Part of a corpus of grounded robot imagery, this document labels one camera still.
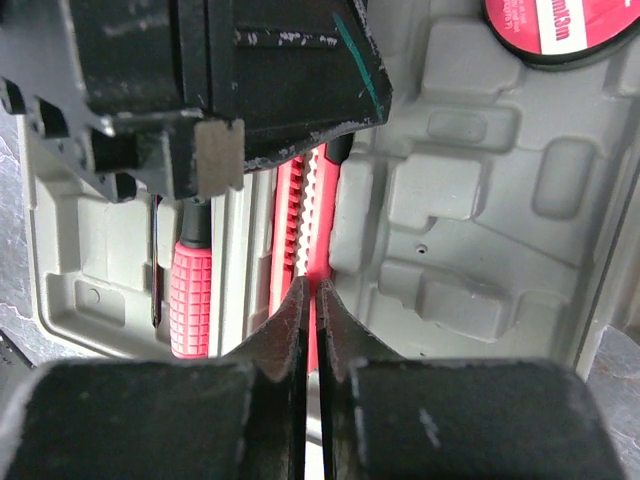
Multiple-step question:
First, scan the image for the red black utility knife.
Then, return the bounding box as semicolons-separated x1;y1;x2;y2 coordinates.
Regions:
268;142;351;374

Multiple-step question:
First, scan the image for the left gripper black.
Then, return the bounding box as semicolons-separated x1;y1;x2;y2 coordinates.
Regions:
1;1;245;203

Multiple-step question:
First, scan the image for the grey plastic tool case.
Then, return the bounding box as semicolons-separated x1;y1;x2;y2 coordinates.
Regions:
19;1;639;374

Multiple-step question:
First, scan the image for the short red handled screwdriver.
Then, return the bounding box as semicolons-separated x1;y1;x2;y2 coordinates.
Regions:
150;194;162;328

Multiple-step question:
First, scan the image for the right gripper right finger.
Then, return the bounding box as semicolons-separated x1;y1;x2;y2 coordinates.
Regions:
316;281;625;479

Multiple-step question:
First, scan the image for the long red handled screwdriver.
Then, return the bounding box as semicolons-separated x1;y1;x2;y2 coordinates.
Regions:
169;199;212;359

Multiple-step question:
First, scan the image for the black electrical tape roll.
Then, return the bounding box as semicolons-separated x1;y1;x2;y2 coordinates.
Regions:
482;0;639;68

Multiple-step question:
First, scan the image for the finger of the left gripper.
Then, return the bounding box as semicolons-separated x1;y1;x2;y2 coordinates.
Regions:
207;1;392;172

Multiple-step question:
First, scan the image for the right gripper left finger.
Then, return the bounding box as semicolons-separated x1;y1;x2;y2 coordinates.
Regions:
1;277;309;479

